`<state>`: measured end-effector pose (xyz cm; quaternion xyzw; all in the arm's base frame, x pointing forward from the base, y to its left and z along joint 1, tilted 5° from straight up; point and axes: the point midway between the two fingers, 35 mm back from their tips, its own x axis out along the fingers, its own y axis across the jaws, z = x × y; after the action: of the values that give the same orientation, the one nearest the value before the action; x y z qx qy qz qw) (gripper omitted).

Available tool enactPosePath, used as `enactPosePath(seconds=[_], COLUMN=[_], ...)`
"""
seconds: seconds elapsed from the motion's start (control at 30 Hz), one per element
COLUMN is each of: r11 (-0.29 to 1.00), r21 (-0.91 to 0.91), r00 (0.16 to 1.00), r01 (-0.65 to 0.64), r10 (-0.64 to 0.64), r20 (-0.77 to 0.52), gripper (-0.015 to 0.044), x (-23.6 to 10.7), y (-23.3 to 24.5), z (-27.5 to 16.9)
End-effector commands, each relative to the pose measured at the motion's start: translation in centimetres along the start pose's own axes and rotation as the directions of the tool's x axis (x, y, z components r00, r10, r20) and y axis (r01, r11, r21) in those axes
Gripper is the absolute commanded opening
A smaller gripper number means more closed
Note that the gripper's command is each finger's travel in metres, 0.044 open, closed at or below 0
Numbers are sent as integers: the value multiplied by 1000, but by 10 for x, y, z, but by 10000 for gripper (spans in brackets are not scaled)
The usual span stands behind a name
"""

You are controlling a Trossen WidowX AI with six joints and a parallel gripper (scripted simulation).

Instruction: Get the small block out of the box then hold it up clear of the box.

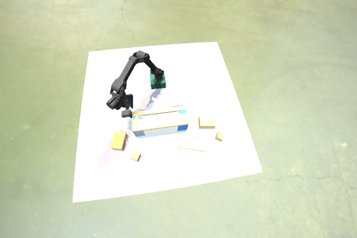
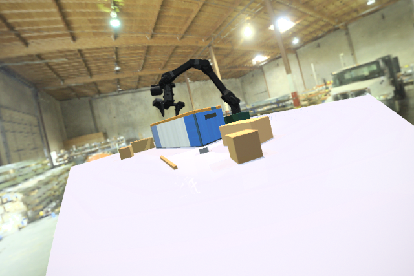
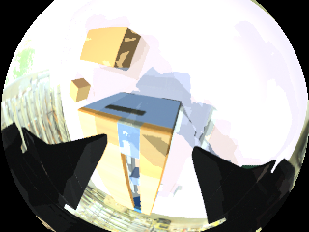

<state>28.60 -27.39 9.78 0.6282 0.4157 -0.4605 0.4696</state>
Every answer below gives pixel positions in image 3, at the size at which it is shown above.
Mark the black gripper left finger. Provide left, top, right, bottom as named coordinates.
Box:
left=22, top=127, right=108, bottom=210

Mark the small blue block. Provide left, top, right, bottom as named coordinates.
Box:
left=130, top=167, right=140, bottom=186

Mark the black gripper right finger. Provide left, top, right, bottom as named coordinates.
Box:
left=190, top=146, right=277, bottom=224

